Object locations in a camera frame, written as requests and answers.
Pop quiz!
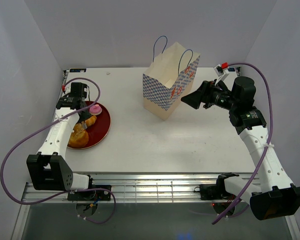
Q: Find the golden fake croissant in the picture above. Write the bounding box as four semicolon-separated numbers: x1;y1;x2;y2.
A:
84;115;97;128

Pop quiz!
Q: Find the large round fake bread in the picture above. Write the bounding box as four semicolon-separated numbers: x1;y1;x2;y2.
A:
67;123;89;149

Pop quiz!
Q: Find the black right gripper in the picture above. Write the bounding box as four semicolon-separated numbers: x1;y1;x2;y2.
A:
180;79;238;111

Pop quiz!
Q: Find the dark red round plate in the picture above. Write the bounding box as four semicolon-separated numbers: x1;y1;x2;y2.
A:
67;103;111;149

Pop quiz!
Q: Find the blue patterned paper bag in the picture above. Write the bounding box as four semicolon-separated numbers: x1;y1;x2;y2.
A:
142;42;201;121

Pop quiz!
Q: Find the aluminium front rail frame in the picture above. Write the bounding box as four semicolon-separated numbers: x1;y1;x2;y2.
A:
21;171;266;205

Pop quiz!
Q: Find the blue left corner label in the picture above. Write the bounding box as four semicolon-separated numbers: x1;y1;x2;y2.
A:
69;68;87;73

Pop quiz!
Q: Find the pink fake donut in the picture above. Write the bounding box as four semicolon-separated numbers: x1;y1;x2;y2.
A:
89;104;102;116

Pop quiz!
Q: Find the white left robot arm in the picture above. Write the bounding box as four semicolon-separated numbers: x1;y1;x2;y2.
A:
26;82;96;200

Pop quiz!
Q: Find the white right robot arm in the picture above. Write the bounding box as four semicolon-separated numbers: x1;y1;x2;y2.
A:
181;76;300;220

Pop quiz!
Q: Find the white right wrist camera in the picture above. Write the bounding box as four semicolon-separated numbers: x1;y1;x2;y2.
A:
213;62;230;86

